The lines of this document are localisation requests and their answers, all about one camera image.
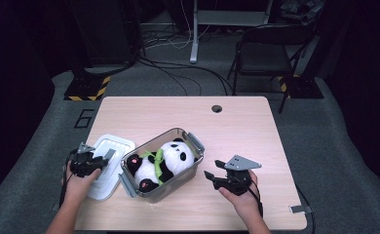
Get black cable at table edge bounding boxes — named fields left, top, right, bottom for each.
left=294, top=183, right=317, bottom=234

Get clear plastic storage box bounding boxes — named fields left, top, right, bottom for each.
left=117, top=127, right=207, bottom=205

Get left hand-held gripper cable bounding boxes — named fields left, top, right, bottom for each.
left=58, top=147, right=80, bottom=209

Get dark cabinet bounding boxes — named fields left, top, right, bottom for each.
left=65, top=0, right=144, bottom=70

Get black yellow striped stand base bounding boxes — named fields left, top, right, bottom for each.
left=277, top=74, right=325, bottom=99
left=62, top=74, right=112, bottom=101

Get person's right hand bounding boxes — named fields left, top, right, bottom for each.
left=217, top=169, right=261, bottom=222

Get black floor cables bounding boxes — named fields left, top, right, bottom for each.
left=134, top=28, right=235, bottom=98

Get panda plush toy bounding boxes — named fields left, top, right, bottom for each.
left=126, top=137, right=200, bottom=194

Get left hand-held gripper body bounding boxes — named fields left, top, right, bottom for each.
left=68, top=141, right=98, bottom=178

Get hand-held gripper cable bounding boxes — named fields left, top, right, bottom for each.
left=247, top=179, right=264, bottom=218
left=58, top=147, right=80, bottom=209

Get person's left hand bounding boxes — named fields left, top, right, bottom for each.
left=62, top=160, right=102, bottom=207

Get right hand-held gripper cable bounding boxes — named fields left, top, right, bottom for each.
left=247, top=179, right=264, bottom=218

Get black folding chair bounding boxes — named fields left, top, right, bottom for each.
left=226, top=23, right=317, bottom=114

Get white metal stand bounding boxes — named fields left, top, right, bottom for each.
left=189, top=0, right=274, bottom=64

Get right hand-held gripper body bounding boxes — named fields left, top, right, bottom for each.
left=222, top=154, right=263, bottom=197

